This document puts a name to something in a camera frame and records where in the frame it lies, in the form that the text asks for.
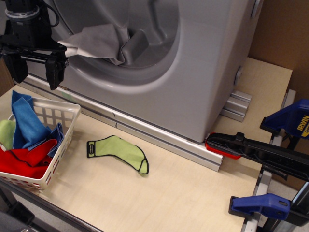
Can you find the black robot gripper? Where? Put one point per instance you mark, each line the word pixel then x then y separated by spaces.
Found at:
pixel 33 39

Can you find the grey white cloth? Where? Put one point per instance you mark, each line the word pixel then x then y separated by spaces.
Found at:
pixel 101 41

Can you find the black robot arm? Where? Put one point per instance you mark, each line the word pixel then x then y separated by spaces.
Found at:
pixel 20 10

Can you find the white plastic laundry basket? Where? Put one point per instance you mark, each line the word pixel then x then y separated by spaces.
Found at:
pixel 60 117

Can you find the grey toy washing machine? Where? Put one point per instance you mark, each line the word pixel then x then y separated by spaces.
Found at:
pixel 182 60

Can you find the blue cloth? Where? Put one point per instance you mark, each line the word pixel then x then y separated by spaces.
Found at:
pixel 30 132

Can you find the green cloth in basket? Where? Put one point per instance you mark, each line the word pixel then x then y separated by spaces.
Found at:
pixel 7 129

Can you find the red cloth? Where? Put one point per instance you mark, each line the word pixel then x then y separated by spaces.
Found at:
pixel 28 163

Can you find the green sock-shaped cloth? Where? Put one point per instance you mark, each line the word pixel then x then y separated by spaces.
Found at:
pixel 114 146

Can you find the short aluminium profile block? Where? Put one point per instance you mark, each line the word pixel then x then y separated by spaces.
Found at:
pixel 236 106

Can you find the brown cardboard panel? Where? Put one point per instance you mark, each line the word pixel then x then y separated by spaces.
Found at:
pixel 282 38

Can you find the blue Irwin clamp upper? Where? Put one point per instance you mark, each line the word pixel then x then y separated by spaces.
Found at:
pixel 294 119

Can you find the blue clamp lower jaw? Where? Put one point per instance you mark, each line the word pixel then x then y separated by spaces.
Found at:
pixel 269 205

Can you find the metal table frame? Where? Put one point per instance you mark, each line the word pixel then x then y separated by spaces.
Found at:
pixel 23 211

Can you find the long aluminium profile rail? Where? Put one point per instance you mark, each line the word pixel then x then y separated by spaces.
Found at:
pixel 189 149

